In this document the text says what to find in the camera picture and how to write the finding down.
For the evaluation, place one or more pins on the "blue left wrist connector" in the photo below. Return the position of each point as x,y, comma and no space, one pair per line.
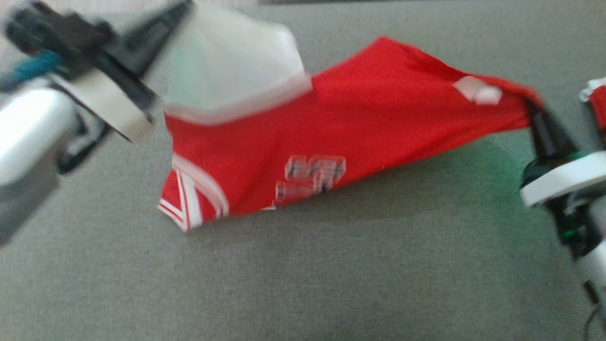
33,68

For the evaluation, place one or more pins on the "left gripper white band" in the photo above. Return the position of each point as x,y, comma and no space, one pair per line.
104,104

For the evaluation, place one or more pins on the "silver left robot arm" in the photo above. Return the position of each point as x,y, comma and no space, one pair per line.
28,132

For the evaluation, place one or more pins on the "large grey sofa seat cushion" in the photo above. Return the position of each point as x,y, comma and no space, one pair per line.
331,284

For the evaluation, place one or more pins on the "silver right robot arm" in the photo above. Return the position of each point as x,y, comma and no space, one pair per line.
594,265

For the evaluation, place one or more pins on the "red white basketball shorts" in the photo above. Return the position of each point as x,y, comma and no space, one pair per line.
378,118

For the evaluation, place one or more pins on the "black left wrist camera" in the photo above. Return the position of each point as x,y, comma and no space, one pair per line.
52,33

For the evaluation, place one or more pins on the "crumpled red white garment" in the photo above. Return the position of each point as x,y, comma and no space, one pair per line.
599,111

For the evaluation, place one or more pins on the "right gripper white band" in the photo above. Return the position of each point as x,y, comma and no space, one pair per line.
568,177

